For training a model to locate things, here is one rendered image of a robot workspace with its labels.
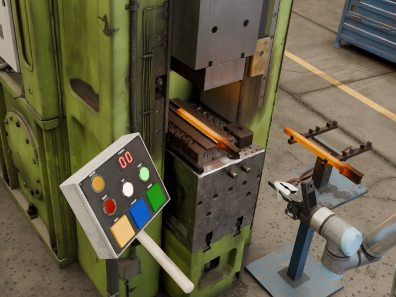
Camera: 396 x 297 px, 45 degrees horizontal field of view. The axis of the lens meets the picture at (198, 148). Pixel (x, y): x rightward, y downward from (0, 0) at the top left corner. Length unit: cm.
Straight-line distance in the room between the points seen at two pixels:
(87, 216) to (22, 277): 138
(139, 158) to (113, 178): 15
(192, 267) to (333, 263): 80
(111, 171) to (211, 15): 63
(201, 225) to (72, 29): 99
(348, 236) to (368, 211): 182
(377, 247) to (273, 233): 142
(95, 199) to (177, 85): 105
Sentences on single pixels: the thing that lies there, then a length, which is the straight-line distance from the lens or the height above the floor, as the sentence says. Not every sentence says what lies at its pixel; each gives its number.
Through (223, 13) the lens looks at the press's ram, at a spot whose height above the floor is 156.
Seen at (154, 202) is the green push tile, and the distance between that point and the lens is 169.
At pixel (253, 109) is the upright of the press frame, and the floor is 99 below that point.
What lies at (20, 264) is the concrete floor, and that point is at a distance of 293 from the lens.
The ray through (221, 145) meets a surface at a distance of 202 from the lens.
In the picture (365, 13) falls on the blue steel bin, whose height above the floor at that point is 48.
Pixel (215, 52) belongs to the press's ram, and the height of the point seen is 142.
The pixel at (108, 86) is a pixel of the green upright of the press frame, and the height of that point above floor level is 129.
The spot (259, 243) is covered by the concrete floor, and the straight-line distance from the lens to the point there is 304.
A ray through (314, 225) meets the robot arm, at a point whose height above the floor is 98.
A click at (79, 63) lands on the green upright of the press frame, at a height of 124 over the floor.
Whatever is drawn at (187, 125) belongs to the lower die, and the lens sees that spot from 214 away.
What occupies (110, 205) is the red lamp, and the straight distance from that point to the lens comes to 155.
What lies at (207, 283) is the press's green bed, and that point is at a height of 16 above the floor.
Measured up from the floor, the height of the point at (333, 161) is 95.
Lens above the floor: 211
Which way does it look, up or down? 34 degrees down
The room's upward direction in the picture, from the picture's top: 5 degrees clockwise
